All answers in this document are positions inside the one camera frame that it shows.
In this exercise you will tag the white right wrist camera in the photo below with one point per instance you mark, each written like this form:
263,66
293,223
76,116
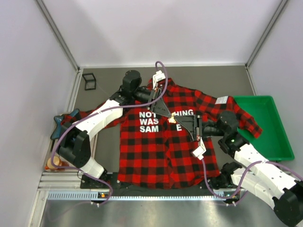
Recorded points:
200,150

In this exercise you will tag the orange brown cup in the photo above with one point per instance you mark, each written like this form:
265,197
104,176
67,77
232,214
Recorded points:
58,162

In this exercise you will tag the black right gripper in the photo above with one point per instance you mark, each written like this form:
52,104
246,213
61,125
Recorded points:
198,126

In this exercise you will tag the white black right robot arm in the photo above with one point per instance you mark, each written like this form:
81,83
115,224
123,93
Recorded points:
251,171

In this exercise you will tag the red black plaid shirt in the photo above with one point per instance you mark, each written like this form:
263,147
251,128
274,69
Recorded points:
157,154

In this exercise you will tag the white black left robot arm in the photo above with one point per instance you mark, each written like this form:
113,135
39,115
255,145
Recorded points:
74,142

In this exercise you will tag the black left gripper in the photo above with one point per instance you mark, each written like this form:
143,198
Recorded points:
153,97

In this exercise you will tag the small gold brooch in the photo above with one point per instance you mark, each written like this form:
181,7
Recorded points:
172,118

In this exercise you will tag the small black brooch box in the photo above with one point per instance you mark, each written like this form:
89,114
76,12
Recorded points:
90,81

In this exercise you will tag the green plastic bin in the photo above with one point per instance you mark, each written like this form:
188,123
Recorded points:
273,142

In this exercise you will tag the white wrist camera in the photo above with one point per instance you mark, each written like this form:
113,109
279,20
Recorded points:
157,77
200,150

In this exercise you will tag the blue star-shaped dish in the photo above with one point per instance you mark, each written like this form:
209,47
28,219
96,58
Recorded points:
58,122

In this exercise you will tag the slotted grey cable duct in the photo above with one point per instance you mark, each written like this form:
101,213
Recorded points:
102,196

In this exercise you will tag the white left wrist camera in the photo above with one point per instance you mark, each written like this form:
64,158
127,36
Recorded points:
157,77

